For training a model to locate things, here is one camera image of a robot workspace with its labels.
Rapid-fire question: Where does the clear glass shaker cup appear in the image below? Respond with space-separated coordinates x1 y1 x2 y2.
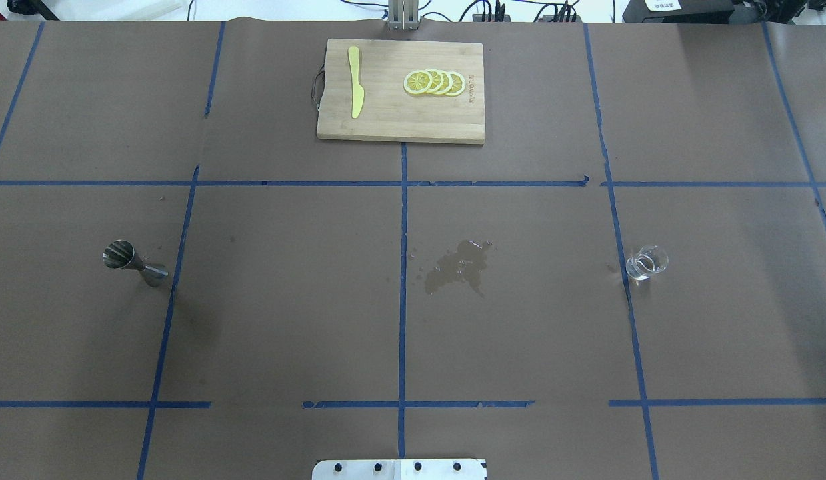
625 244 669 282

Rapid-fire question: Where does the steel jigger measuring cup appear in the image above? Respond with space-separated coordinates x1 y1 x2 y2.
102 239 169 287

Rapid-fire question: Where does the bamboo cutting board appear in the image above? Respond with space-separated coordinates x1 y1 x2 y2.
316 39 486 145

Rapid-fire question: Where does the yellow plastic knife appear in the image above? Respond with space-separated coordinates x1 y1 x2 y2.
347 45 366 119

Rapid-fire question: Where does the aluminium frame post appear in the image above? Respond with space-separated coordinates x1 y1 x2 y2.
386 0 421 31

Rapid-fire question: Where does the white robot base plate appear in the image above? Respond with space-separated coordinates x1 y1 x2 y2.
311 458 488 479

